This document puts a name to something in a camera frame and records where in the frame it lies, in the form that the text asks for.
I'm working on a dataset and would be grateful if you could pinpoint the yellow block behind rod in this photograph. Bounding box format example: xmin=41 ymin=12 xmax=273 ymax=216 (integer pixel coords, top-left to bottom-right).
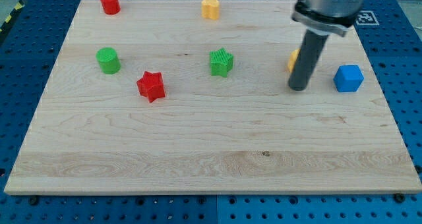
xmin=287 ymin=49 xmax=300 ymax=72

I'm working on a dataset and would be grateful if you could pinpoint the white fiducial marker tag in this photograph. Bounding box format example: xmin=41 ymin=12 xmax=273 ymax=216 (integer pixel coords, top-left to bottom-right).
xmin=355 ymin=10 xmax=379 ymax=26

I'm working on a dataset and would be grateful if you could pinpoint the red cylinder block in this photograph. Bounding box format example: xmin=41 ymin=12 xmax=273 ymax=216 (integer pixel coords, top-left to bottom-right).
xmin=100 ymin=0 xmax=121 ymax=15

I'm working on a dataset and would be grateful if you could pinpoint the blue cube block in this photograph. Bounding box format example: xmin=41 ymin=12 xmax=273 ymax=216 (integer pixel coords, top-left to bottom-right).
xmin=333 ymin=65 xmax=364 ymax=92

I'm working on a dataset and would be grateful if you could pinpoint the red star block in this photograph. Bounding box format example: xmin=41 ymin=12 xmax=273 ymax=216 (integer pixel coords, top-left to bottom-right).
xmin=136 ymin=71 xmax=166 ymax=103

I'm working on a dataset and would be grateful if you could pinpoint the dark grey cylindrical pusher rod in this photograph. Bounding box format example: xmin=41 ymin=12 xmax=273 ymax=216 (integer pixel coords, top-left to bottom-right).
xmin=288 ymin=30 xmax=328 ymax=91

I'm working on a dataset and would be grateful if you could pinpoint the green cylinder block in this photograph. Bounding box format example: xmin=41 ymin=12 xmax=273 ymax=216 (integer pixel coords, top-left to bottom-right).
xmin=96 ymin=47 xmax=121 ymax=74

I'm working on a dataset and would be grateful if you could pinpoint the green star block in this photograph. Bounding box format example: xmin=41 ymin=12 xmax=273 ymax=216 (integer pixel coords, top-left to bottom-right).
xmin=209 ymin=47 xmax=234 ymax=78

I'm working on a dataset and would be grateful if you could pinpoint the light wooden board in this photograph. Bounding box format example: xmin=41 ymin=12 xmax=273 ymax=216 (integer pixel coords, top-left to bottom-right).
xmin=5 ymin=0 xmax=421 ymax=196

